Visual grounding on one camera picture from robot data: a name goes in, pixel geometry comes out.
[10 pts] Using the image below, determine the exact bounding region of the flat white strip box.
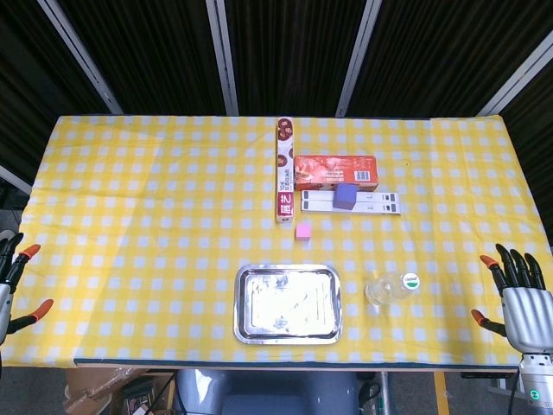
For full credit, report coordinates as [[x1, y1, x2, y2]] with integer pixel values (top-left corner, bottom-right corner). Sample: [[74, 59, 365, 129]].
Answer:
[[300, 200, 402, 215], [301, 189, 401, 204]]

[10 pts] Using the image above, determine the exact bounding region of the purple cube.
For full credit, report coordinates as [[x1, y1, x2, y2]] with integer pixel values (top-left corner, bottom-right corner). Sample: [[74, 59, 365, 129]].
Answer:
[[333, 182, 358, 212]]

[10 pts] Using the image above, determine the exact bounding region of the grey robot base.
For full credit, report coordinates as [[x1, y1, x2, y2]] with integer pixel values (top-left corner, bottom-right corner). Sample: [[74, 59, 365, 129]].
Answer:
[[175, 369, 360, 415]]

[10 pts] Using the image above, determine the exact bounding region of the metal tray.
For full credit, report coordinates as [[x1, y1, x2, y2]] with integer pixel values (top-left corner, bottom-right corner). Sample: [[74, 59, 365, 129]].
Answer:
[[233, 263, 345, 346]]

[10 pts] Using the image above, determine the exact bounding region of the long white foil box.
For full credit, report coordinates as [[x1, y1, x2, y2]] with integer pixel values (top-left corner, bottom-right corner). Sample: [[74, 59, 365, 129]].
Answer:
[[275, 118, 296, 225]]

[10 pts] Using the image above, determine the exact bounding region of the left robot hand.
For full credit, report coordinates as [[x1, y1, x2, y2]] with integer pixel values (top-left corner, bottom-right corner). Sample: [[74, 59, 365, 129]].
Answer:
[[0, 232, 55, 347]]

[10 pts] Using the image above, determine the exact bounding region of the orange cardboard box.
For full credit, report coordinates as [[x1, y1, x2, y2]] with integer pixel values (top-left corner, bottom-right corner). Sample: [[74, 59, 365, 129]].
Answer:
[[294, 155, 379, 193]]

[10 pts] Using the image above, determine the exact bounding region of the yellow checked tablecloth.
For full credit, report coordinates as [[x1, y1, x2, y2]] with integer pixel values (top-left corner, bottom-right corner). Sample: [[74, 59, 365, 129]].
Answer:
[[0, 114, 552, 369]]

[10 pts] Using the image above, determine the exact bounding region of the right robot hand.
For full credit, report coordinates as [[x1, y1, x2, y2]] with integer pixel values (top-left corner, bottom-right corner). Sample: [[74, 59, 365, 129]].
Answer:
[[470, 243, 553, 354]]

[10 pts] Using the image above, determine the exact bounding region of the transparent plastic bottle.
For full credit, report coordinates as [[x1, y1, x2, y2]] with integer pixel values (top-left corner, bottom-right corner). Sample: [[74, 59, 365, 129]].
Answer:
[[365, 271, 422, 307]]

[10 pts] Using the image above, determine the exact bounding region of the brown cardboard box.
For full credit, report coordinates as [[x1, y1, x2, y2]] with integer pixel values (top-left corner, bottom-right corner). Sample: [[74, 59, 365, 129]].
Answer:
[[62, 367, 174, 415]]

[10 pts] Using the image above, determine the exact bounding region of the white frame post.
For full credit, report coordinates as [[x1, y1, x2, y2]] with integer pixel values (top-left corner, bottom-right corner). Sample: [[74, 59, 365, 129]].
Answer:
[[206, 0, 240, 117], [36, 0, 124, 114], [335, 0, 384, 117], [477, 32, 553, 117]]

